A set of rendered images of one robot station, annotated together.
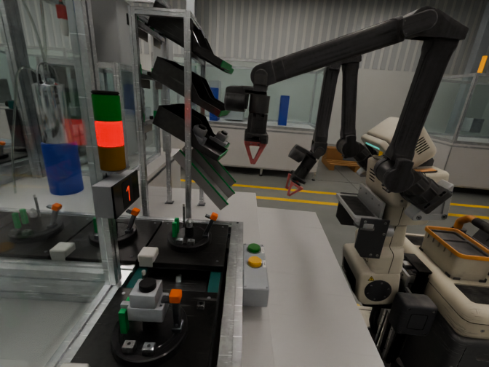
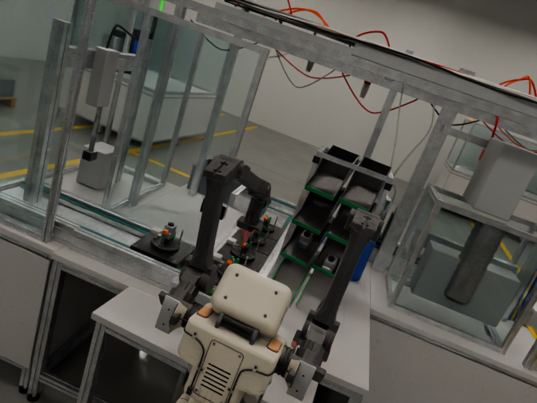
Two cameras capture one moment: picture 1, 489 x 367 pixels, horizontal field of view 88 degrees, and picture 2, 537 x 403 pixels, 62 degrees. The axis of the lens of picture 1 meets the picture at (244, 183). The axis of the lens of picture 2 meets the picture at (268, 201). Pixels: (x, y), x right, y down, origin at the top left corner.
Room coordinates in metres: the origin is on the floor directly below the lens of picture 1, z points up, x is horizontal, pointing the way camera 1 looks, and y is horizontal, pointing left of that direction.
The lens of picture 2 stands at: (1.06, -1.73, 1.98)
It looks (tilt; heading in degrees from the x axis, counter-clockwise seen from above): 18 degrees down; 99
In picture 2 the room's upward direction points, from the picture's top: 19 degrees clockwise
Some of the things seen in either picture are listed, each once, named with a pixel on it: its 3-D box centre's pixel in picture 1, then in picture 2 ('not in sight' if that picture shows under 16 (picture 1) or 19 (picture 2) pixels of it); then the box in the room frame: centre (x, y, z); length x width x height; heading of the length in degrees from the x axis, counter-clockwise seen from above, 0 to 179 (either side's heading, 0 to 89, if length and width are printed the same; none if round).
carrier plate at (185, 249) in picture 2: (151, 336); (164, 248); (0.37, 0.16, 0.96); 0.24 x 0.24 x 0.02; 1
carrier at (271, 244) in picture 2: not in sight; (256, 233); (0.70, 0.66, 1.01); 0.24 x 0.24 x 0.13; 1
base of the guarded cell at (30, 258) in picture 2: not in sight; (73, 253); (-0.37, 0.60, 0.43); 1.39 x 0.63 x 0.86; 91
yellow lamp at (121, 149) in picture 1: (112, 156); not in sight; (0.52, 0.28, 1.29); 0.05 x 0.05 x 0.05
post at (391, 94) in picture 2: not in sight; (366, 157); (1.12, 1.27, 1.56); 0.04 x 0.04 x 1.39; 1
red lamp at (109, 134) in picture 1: (109, 132); not in sight; (0.52, 0.28, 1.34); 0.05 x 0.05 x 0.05
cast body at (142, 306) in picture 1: (142, 297); (170, 229); (0.37, 0.17, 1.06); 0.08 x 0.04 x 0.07; 91
